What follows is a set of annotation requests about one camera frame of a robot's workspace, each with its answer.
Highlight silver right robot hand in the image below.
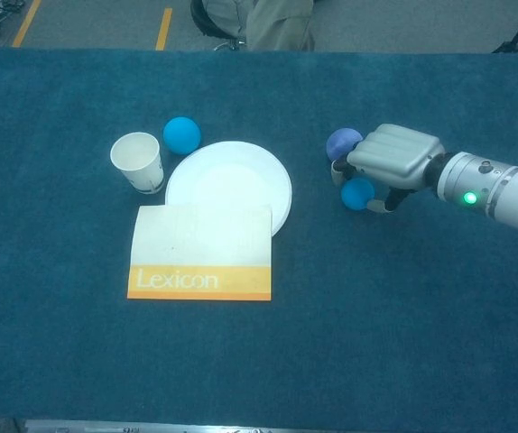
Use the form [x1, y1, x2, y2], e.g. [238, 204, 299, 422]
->
[329, 124, 445, 214]

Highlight small cyan ball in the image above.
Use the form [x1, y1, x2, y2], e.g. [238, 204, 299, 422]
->
[339, 177, 376, 211]

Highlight purple blue ball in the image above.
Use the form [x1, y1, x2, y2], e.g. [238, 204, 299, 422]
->
[325, 127, 363, 161]

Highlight white paper plate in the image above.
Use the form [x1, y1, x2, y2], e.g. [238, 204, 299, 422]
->
[164, 141, 293, 238]

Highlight large cyan ball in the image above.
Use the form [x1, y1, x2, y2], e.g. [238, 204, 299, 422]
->
[162, 116, 202, 156]

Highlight white orange Lexicon book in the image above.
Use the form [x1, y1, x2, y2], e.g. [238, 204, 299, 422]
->
[126, 203, 274, 301]

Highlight white paper cup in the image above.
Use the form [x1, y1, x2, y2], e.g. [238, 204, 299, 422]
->
[109, 131, 166, 196]

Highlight teal carpet table cover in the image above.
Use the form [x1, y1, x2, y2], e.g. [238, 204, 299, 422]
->
[0, 47, 518, 419]

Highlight seated person khaki trousers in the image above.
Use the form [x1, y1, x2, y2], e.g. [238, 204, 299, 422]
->
[204, 0, 318, 51]

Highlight black stool chrome base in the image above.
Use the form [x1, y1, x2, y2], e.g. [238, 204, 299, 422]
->
[190, 0, 247, 51]

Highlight yellow floor tape strip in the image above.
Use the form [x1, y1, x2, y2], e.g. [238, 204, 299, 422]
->
[11, 0, 42, 48]

